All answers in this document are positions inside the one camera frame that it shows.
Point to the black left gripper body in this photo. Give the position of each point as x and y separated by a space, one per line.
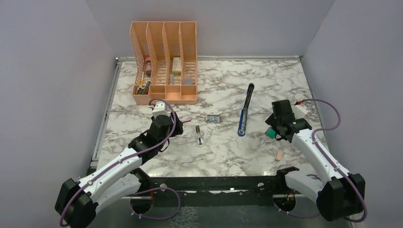
178 130

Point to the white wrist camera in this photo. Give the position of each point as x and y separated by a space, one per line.
300 111
160 109

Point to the orange plastic desk organizer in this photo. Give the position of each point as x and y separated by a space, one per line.
162 41

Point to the green white small box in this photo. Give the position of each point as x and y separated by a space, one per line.
177 66

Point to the green eraser block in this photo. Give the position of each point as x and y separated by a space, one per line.
270 133

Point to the clear tape roll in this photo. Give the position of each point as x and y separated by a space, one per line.
188 81

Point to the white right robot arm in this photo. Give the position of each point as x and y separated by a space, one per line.
337 193

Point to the black label card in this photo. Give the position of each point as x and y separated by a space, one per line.
143 89

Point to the red white staple box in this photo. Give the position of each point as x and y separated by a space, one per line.
185 118

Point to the pink eraser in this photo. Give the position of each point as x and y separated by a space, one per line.
279 155

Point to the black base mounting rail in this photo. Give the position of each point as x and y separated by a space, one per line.
211 191

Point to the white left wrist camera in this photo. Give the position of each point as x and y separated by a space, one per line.
160 109

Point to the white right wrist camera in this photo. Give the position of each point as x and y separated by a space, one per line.
300 111

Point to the blue stapler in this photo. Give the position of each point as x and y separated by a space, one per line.
244 111

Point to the small white stapler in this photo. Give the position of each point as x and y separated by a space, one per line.
199 138

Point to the pink glue stick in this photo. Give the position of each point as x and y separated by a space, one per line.
148 67

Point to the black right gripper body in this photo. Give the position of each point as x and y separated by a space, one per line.
273 121

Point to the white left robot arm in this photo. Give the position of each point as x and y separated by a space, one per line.
78 202

